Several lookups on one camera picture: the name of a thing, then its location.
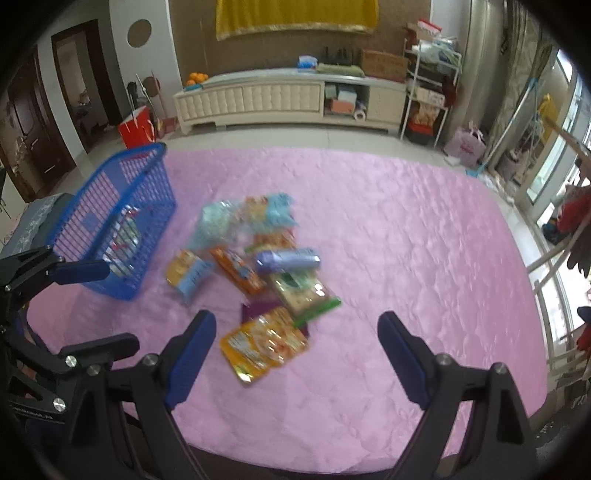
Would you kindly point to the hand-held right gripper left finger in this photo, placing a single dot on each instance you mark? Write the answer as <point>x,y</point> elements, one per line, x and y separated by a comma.
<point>194,360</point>

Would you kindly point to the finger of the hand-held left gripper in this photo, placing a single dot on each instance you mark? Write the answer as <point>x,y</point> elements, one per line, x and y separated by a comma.
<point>81,272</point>
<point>104,347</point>

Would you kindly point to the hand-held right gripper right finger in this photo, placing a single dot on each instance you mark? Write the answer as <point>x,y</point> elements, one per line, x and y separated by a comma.
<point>402,353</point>

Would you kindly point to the white snack packet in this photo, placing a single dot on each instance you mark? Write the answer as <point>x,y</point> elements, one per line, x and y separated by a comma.
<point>123,235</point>

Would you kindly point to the yellow orange snack packet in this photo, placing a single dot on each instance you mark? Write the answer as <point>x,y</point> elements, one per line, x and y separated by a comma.
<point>263,346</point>

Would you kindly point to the dark purple snack packet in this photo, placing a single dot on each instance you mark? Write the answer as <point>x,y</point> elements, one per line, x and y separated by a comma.
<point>253,311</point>

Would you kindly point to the yellow and blue snack packet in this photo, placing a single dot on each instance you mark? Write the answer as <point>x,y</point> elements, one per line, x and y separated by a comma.
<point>189,272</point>

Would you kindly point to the blue plastic basket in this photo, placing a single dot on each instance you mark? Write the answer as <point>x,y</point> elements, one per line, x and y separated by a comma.
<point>152,184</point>

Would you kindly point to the green snack packet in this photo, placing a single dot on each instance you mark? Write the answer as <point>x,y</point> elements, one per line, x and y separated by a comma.
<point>302,290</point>

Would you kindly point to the purple roll snack packet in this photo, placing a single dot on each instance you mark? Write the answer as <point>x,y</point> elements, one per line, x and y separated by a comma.
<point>286,259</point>

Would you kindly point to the light blue striped snack bag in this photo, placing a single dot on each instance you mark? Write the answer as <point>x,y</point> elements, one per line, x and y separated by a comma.
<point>214,221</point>

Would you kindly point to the red snack packet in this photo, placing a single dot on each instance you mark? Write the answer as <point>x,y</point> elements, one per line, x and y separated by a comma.
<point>274,240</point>

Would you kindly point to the orange and blue snack packet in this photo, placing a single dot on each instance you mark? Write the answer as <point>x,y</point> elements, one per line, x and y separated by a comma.
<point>272,207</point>

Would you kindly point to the grey patterned cushion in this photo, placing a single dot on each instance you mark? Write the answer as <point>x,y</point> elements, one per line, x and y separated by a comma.
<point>37,221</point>

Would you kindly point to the pink quilted blanket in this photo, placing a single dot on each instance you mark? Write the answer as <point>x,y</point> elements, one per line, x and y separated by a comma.
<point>392,230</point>

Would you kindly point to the dark wooden door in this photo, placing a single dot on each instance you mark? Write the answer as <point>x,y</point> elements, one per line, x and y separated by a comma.
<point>23,129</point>

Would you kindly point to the red box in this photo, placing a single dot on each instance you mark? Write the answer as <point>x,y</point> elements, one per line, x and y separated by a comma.
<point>136,127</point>

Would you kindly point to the pink shopping bag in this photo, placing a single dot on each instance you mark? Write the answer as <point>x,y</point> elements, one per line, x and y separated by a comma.
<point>465,147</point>

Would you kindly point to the red hanging clothes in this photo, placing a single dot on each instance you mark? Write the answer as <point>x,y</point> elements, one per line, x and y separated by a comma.
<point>575,217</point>

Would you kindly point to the pile of oranges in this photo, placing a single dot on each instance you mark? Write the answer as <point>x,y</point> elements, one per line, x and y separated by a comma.
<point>196,78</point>

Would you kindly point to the cream TV cabinet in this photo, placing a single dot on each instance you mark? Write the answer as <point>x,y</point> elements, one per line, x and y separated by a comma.
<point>249,99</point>

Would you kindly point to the white tape roll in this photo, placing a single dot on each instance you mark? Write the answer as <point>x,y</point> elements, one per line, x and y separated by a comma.
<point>360,113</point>

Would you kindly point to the small orange box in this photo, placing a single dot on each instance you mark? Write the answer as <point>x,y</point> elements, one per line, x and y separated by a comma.
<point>341,106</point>

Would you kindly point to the white metal rack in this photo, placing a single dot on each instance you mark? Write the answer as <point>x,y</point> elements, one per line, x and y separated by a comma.
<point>415,69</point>

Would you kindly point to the cardboard box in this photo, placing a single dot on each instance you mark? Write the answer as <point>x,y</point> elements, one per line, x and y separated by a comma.
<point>383,64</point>

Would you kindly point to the green folded cloth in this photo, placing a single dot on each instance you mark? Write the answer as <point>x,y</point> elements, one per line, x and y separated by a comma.
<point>339,69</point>

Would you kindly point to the blue tissue pack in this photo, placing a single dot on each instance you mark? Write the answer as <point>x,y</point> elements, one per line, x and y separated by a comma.
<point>307,62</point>

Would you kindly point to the yellow hanging cloth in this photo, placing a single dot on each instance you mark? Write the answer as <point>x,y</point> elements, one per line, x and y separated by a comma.
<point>295,16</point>

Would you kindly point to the round brown wall plaque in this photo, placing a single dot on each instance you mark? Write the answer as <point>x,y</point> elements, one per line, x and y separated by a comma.
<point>140,33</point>

